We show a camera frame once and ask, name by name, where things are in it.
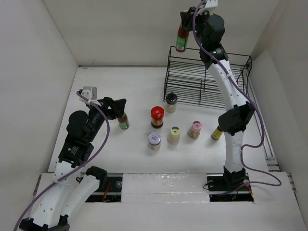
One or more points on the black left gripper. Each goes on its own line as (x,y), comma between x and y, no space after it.
(119,104)

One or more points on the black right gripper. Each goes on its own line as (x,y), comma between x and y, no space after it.
(187,18)

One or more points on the yellow cap chili sauce bottle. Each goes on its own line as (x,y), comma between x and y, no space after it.
(182,38)

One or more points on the green label sauce bottle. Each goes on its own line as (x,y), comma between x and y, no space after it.
(123,121)

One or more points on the red lid chili jar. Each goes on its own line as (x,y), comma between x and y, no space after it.
(157,115)

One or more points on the small yellow oil bottle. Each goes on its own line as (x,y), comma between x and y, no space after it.
(217,133)

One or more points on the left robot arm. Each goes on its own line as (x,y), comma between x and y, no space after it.
(65,196)

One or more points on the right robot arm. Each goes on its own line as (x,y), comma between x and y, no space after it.
(208,30)

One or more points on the white lid jar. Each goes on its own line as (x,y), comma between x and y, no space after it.
(154,141)

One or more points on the black cap spice shaker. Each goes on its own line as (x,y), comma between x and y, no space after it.
(171,102)

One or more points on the yellow lid spice shaker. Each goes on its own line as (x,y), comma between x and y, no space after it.
(174,135)

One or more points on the pink lid spice shaker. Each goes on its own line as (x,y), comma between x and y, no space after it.
(195,130)

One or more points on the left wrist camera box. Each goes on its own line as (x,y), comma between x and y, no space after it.
(88,93)

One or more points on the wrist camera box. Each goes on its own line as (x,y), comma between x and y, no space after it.
(211,3)
(88,93)

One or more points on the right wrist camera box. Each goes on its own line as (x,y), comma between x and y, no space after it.
(211,3)

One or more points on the black wire rack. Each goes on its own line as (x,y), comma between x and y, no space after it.
(188,78)

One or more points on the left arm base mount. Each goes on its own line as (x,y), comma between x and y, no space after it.
(111,191)

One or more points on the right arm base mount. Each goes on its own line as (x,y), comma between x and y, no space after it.
(220,191)

